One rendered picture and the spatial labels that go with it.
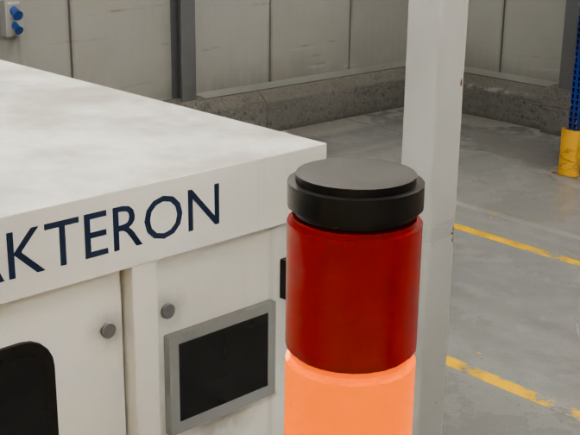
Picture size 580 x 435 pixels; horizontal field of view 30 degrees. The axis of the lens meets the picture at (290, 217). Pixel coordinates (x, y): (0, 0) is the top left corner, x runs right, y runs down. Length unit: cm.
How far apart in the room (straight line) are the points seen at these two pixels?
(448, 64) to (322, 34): 808
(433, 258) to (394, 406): 271
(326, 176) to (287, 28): 1032
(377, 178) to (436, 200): 267
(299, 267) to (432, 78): 259
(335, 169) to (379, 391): 8
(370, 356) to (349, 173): 7
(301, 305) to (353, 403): 4
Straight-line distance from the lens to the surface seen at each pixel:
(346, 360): 39
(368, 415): 40
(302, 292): 39
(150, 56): 970
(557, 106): 1085
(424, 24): 297
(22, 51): 902
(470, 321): 629
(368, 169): 40
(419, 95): 300
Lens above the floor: 244
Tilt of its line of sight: 18 degrees down
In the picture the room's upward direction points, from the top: 1 degrees clockwise
